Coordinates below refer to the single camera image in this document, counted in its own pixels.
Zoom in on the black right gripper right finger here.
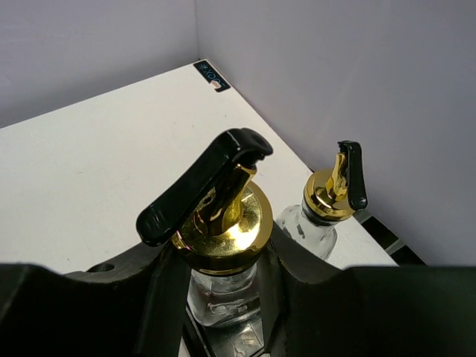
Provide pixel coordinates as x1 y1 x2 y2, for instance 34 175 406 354
257 227 475 356

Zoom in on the glass bottle with brown sauce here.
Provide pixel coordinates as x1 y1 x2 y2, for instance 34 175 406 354
136 128 273 356

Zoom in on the blue logo sticker left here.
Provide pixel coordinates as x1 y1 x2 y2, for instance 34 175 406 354
193 59 231 93

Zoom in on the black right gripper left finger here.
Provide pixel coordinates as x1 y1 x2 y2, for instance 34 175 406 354
1 244 190 356

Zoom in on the black three-compartment organizer tray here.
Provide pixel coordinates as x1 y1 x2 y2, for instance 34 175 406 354
362 216 425 266

